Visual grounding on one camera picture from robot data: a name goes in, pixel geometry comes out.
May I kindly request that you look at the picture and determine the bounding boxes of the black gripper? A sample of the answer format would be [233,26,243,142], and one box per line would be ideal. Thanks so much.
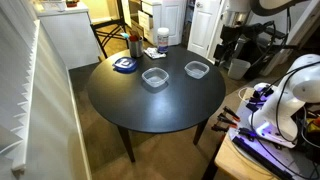
[213,25,249,67]

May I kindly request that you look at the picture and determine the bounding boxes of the clear plastic bowl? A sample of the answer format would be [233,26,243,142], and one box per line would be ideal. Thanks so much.
[141,66,170,89]
[184,60,211,80]

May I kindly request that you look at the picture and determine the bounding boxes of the white trash bin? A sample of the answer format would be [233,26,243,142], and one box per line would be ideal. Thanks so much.
[227,58,252,81]

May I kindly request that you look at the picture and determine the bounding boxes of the white panel door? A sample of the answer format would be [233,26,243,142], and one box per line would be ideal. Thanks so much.
[187,0,223,58]

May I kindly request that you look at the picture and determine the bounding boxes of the black clamp orange tips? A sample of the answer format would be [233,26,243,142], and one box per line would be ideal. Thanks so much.
[217,113,239,130]
[222,105,241,123]

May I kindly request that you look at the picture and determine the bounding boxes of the white wipes canister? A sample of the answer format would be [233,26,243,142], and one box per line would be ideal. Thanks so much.
[156,27,170,54]

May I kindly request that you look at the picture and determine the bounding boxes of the crumpled white packet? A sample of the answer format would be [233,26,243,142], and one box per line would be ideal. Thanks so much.
[143,46,167,60]

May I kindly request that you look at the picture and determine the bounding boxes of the white drawer unit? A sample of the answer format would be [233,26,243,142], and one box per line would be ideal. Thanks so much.
[137,0,163,46]

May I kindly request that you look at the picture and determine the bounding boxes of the metal utensil cup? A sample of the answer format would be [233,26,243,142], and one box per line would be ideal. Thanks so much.
[128,36,145,59]

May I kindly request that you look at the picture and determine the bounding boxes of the round black wooden table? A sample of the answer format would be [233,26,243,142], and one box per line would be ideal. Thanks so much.
[86,44,227,164]

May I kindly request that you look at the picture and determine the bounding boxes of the blue plastic lid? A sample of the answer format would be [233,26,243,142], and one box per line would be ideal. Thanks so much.
[112,56,139,74]

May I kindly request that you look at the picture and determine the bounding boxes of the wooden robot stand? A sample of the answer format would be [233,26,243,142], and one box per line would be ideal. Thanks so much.
[202,87,320,180]

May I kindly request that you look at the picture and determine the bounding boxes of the metal robot mounting plate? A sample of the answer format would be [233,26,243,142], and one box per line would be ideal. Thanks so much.
[228,96,320,180]

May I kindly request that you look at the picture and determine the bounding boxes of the black metal chair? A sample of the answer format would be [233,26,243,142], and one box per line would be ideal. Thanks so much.
[89,0,131,59]

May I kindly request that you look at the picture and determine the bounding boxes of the white kitchen counter cabinet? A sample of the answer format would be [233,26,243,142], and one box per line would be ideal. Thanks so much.
[33,1,103,70]

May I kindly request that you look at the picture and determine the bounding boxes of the red bowl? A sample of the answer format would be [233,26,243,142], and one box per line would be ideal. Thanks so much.
[65,0,81,9]

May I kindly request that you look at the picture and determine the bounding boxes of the white window blinds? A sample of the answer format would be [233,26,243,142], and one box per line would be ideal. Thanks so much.
[0,0,42,173]

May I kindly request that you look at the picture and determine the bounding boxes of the white cable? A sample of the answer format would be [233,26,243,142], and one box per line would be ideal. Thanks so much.
[237,87,255,102]

